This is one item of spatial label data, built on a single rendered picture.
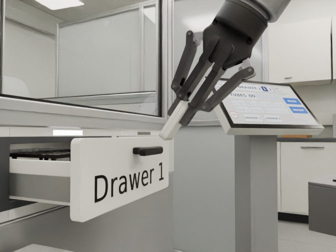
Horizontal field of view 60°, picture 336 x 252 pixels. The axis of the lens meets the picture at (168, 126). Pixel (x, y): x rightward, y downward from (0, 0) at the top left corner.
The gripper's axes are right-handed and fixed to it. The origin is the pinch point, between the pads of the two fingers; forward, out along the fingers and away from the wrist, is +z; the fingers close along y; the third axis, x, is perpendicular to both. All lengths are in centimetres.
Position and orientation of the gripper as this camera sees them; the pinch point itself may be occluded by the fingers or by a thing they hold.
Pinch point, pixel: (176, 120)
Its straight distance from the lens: 48.3
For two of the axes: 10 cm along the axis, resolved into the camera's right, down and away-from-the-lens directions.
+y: -7.5, -5.7, 3.4
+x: -4.0, -0.2, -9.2
